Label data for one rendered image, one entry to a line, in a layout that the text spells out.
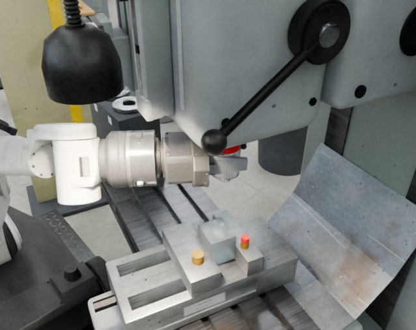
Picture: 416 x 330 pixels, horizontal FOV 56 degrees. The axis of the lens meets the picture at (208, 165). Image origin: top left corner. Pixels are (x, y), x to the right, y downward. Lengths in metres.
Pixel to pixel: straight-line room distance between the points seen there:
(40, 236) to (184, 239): 0.88
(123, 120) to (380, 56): 0.68
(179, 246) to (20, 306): 0.70
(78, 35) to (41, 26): 1.87
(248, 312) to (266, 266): 0.09
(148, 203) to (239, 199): 1.55
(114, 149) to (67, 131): 0.07
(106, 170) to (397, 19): 0.43
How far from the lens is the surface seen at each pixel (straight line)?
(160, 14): 0.48
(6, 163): 0.74
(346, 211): 0.94
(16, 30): 2.24
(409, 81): 0.63
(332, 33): 0.47
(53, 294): 1.34
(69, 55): 0.37
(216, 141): 0.42
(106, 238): 2.34
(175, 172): 0.58
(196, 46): 0.43
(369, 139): 0.90
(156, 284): 0.75
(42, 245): 1.54
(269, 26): 0.45
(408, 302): 1.00
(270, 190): 2.64
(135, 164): 0.58
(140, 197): 1.06
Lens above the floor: 1.57
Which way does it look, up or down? 33 degrees down
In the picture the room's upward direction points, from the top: straight up
